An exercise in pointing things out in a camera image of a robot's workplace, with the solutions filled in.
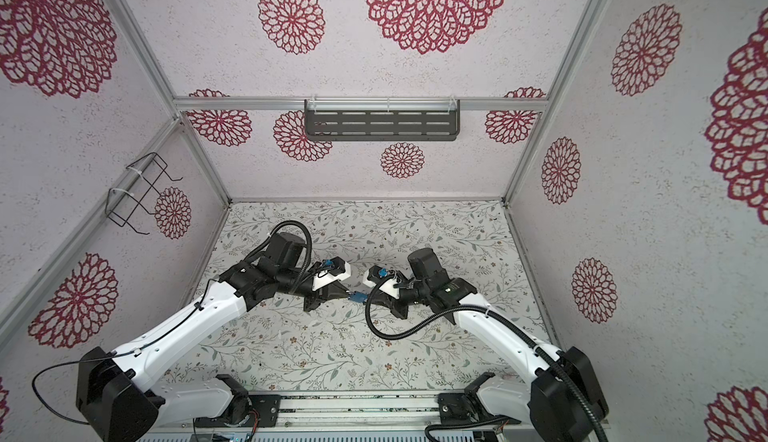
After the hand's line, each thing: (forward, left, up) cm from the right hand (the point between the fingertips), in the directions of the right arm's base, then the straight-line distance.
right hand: (372, 292), depth 76 cm
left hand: (-2, +7, +2) cm, 7 cm away
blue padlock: (-3, +3, +2) cm, 5 cm away
